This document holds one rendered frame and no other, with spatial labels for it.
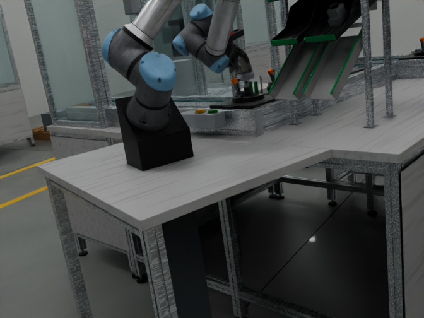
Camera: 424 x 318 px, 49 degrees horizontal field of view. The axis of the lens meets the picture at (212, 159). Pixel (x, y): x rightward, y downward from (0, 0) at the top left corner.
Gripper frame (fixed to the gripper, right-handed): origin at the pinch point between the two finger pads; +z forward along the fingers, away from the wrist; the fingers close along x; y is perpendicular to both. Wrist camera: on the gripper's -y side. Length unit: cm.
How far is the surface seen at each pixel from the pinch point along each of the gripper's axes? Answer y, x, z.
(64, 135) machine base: 36, -122, 9
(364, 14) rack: -12, 52, -10
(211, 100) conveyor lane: 1.6, -32.7, 18.9
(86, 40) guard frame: 3, -82, -29
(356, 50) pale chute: -3, 50, -3
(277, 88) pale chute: 10.7, 20.8, 0.9
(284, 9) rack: -15.6, 20.7, -14.9
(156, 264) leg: 94, 37, -29
